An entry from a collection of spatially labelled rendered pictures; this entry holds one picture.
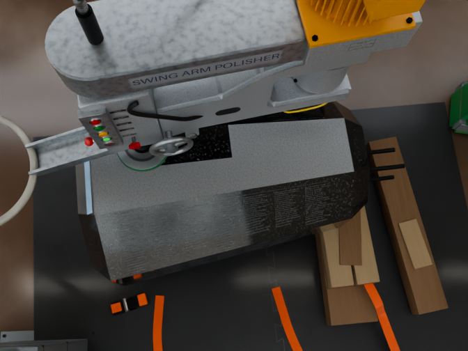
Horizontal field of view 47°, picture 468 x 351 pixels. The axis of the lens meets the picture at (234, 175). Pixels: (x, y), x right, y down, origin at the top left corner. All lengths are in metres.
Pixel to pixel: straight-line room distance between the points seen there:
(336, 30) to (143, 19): 0.49
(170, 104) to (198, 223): 0.70
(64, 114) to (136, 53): 1.91
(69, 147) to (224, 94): 0.75
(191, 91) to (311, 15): 0.46
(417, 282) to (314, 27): 1.87
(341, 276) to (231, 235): 0.73
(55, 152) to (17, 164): 1.08
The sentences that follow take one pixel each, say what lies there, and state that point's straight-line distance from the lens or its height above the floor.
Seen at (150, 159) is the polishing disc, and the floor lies 0.87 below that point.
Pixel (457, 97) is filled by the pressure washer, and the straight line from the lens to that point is 3.38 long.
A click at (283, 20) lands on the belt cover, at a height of 1.71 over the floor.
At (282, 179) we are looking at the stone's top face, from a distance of 2.19.
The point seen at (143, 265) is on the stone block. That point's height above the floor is 0.64.
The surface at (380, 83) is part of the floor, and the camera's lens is 3.38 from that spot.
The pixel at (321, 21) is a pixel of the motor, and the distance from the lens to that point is 1.44.
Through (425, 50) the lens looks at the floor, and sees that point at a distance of 3.57.
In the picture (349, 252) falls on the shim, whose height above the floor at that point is 0.26.
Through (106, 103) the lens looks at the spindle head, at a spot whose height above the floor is 1.55.
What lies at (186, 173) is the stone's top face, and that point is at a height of 0.84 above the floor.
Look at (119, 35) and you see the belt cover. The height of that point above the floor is 1.71.
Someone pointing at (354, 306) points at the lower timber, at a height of 0.14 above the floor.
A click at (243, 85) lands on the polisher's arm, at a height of 1.46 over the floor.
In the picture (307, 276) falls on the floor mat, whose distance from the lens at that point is 2.98.
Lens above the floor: 2.95
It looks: 75 degrees down
